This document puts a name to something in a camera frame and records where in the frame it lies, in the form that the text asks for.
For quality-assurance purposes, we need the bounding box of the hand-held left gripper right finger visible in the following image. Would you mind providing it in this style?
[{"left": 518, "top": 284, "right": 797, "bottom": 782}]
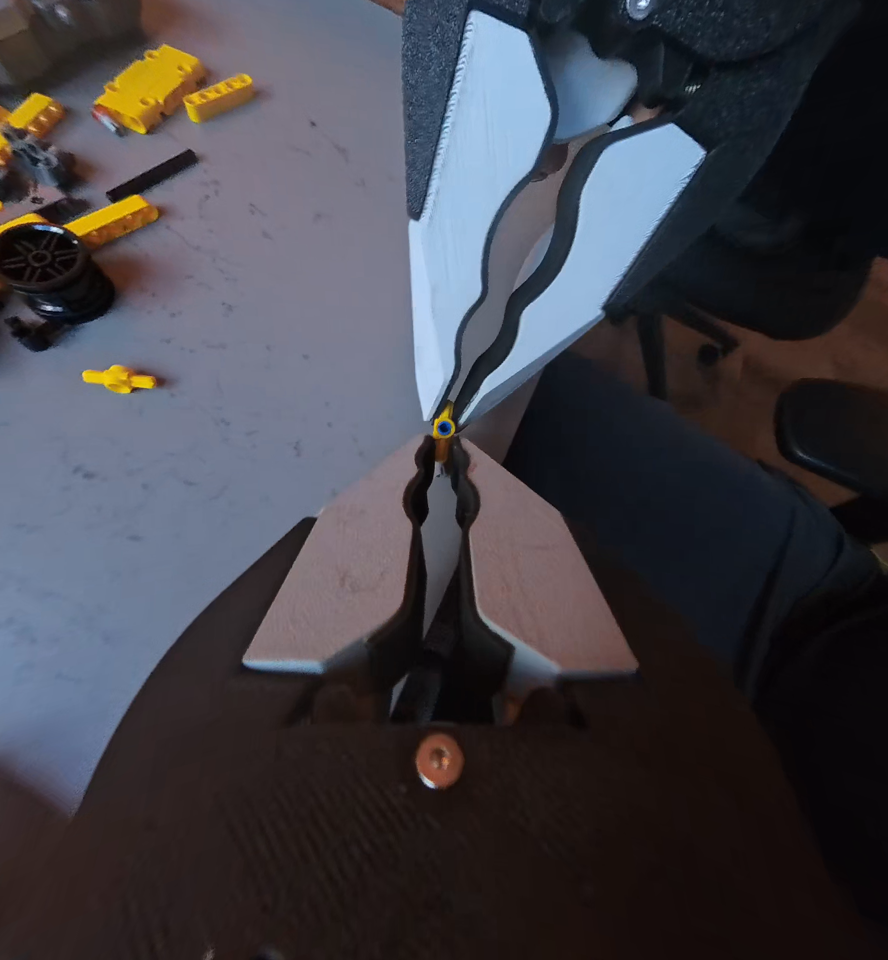
[{"left": 447, "top": 437, "right": 638, "bottom": 725}]

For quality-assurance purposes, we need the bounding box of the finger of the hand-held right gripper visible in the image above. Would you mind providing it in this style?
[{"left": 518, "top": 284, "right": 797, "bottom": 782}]
[
  {"left": 408, "top": 7, "right": 561, "bottom": 423},
  {"left": 459, "top": 121, "right": 709, "bottom": 427}
]

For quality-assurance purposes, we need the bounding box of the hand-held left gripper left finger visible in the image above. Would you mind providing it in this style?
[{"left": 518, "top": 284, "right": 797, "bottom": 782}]
[{"left": 241, "top": 435, "right": 436, "bottom": 680}]

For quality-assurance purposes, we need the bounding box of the yellow cross axle connector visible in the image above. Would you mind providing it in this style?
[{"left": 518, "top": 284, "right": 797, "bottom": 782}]
[
  {"left": 430, "top": 401, "right": 460, "bottom": 465},
  {"left": 81, "top": 363, "right": 158, "bottom": 396}
]

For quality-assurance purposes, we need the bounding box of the black chair base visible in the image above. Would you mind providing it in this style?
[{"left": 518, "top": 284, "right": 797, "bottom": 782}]
[{"left": 624, "top": 202, "right": 872, "bottom": 399}]

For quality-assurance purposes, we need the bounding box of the short yellow holed beam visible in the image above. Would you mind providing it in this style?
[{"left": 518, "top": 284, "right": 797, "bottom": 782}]
[{"left": 183, "top": 72, "right": 256, "bottom": 124}]

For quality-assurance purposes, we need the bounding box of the black office chair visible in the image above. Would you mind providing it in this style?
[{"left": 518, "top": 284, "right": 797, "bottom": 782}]
[{"left": 775, "top": 378, "right": 888, "bottom": 545}]

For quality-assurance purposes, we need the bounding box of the black axle rod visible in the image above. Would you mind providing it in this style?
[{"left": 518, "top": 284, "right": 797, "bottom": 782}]
[{"left": 106, "top": 148, "right": 199, "bottom": 204}]

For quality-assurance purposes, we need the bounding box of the yellow studded block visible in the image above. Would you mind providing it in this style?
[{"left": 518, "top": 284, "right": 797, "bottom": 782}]
[{"left": 91, "top": 43, "right": 209, "bottom": 138}]

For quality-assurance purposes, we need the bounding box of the long yellow holed beam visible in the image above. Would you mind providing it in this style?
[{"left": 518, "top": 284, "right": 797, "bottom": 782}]
[{"left": 61, "top": 195, "right": 161, "bottom": 252}]

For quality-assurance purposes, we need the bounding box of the black spoked wheel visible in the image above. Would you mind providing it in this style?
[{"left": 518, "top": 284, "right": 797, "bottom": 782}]
[{"left": 0, "top": 223, "right": 117, "bottom": 325}]

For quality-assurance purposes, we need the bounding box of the pile of building brick parts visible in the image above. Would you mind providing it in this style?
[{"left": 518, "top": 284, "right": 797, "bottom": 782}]
[{"left": 0, "top": 82, "right": 118, "bottom": 372}]

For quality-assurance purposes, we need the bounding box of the grey angular block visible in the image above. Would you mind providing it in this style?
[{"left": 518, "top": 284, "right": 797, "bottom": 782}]
[{"left": 0, "top": 0, "right": 145, "bottom": 87}]

